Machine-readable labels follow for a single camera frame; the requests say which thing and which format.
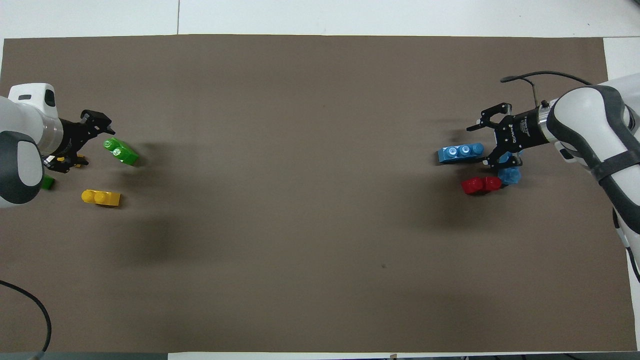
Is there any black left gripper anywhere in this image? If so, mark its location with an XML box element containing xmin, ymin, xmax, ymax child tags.
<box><xmin>44</xmin><ymin>109</ymin><xmax>115</xmax><ymax>175</ymax></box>

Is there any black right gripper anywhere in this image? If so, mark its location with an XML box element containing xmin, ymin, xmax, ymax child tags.
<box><xmin>466</xmin><ymin>102</ymin><xmax>546</xmax><ymax>170</ymax></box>

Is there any blue three-stud toy block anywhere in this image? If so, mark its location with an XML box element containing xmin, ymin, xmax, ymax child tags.
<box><xmin>437</xmin><ymin>142</ymin><xmax>485</xmax><ymax>165</ymax></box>
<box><xmin>497</xmin><ymin>150</ymin><xmax>522</xmax><ymax>187</ymax></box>

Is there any red two-stud toy block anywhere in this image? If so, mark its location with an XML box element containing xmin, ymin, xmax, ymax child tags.
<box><xmin>460</xmin><ymin>176</ymin><xmax>503</xmax><ymax>196</ymax></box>

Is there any brown paper table mat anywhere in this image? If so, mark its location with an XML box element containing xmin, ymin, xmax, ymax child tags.
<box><xmin>0</xmin><ymin>34</ymin><xmax>638</xmax><ymax>354</ymax></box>

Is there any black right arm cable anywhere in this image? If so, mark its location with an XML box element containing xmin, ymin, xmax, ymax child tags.
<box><xmin>500</xmin><ymin>70</ymin><xmax>594</xmax><ymax>109</ymax></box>

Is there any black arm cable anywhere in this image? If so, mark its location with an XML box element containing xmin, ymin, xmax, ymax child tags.
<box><xmin>0</xmin><ymin>279</ymin><xmax>53</xmax><ymax>354</ymax></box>
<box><xmin>500</xmin><ymin>70</ymin><xmax>594</xmax><ymax>109</ymax></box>

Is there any grey right arm strap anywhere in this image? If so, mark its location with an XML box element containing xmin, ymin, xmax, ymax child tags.
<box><xmin>589</xmin><ymin>149</ymin><xmax>640</xmax><ymax>182</ymax></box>

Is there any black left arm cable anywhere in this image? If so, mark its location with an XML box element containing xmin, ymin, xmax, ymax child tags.
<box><xmin>0</xmin><ymin>279</ymin><xmax>53</xmax><ymax>354</ymax></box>

